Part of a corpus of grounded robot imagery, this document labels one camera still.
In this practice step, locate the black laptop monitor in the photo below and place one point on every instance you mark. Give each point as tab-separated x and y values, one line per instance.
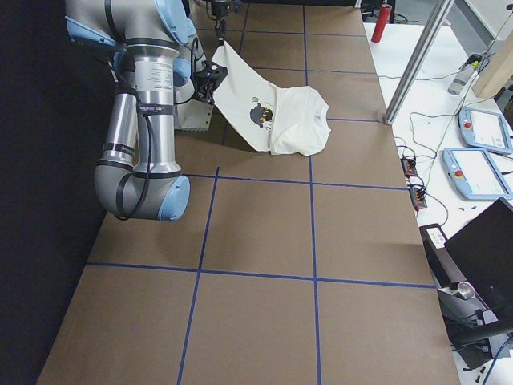
481	254

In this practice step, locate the grey robot base mount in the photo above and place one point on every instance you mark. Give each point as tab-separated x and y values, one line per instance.
193	116

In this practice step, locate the wooden beam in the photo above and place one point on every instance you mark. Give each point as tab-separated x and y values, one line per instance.
497	73

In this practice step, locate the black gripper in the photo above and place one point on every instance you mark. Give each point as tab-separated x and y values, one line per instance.
204	89
219	17

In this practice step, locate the near blue teach pendant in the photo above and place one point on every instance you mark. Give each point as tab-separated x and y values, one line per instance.
474	174

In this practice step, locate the aluminium frame post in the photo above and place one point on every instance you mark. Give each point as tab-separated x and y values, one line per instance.
427	37

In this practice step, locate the far blue teach pendant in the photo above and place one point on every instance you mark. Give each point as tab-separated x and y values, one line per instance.
485	129

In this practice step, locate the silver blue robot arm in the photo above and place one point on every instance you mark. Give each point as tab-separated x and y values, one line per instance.
218	11
164	83

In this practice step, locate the blue teach pendant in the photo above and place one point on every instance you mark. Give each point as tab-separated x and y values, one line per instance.
474	174
485	129

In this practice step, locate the cream white t-shirt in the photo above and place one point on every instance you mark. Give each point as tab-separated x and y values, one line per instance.
270	118

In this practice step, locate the red cylinder bottle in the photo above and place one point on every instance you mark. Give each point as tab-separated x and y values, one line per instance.
383	18

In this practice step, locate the black power adapter box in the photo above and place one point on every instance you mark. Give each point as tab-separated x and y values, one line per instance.
433	235

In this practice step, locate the grey orange usb hub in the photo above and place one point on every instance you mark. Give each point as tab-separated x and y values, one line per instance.
418	197
409	166

